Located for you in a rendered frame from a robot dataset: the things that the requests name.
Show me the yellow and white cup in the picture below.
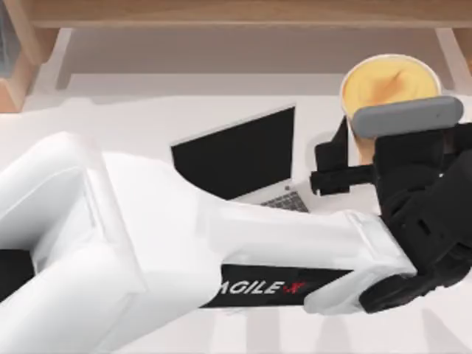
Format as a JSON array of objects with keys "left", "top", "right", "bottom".
[{"left": 339, "top": 54, "right": 444, "bottom": 167}]

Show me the pale grey rounded box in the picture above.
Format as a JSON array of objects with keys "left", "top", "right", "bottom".
[{"left": 352, "top": 95, "right": 465, "bottom": 140}]

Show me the silver laptop with black screen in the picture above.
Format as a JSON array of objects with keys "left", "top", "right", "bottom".
[{"left": 170, "top": 104, "right": 311, "bottom": 214}]

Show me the pale drawer with grey inside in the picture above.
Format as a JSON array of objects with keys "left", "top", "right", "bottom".
[{"left": 42, "top": 27, "right": 472, "bottom": 101}]

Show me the wooden cupboard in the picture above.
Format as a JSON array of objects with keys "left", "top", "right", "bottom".
[{"left": 0, "top": 0, "right": 472, "bottom": 114}]

